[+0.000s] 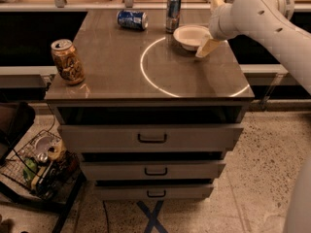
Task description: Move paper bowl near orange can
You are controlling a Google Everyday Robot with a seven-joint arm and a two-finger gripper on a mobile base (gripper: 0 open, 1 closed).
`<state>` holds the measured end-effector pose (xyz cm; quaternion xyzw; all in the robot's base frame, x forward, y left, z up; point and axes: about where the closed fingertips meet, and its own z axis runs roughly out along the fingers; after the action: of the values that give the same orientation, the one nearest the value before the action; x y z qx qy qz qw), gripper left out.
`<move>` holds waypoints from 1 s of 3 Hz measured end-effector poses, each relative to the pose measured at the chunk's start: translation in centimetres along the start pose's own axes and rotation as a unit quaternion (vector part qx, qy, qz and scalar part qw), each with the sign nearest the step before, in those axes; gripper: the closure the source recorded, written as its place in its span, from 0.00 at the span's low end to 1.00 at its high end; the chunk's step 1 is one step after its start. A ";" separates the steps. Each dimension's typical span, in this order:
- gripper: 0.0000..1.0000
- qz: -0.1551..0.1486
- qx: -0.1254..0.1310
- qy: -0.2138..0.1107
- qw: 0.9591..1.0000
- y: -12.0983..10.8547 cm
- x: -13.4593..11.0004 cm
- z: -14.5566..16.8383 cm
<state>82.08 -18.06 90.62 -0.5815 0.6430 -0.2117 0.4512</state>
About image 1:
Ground top grey drawer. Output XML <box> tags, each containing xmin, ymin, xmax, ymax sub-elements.
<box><xmin>58</xmin><ymin>123</ymin><xmax>243</xmax><ymax>152</ymax></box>

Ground middle grey drawer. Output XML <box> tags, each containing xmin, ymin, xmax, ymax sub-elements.
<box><xmin>80</xmin><ymin>160</ymin><xmax>225</xmax><ymax>181</ymax></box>

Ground blue crushed soda can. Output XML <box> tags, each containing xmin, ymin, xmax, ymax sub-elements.
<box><xmin>117</xmin><ymin>10</ymin><xmax>148</xmax><ymax>30</ymax></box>

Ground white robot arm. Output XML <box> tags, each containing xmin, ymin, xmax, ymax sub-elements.
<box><xmin>196</xmin><ymin>0</ymin><xmax>311</xmax><ymax>233</ymax></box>

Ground orange patterned soda can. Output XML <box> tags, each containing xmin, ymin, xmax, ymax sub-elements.
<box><xmin>51</xmin><ymin>39</ymin><xmax>85</xmax><ymax>85</ymax></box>

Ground grey drawer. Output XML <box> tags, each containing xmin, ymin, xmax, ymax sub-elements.
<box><xmin>93</xmin><ymin>184</ymin><xmax>214</xmax><ymax>200</ymax></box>
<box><xmin>58</xmin><ymin>123</ymin><xmax>243</xmax><ymax>152</ymax></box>
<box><xmin>80</xmin><ymin>160</ymin><xmax>225</xmax><ymax>181</ymax></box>

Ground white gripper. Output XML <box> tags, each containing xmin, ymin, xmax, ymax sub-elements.
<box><xmin>195</xmin><ymin>0</ymin><xmax>241</xmax><ymax>58</ymax></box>

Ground tall silver blue can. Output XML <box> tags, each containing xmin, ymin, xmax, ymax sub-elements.
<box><xmin>166</xmin><ymin>0</ymin><xmax>181</xmax><ymax>33</ymax></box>

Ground white paper bowl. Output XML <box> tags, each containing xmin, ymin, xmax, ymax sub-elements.
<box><xmin>173</xmin><ymin>25</ymin><xmax>210</xmax><ymax>51</ymax></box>

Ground black wire basket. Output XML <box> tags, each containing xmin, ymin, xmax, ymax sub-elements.
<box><xmin>1</xmin><ymin>130</ymin><xmax>80</xmax><ymax>200</ymax></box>

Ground grey drawer cabinet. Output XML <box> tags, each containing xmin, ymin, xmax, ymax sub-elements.
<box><xmin>46</xmin><ymin>10</ymin><xmax>254</xmax><ymax>186</ymax></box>

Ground bottom grey drawer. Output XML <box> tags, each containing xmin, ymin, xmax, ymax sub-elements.
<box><xmin>93</xmin><ymin>184</ymin><xmax>214</xmax><ymax>200</ymax></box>

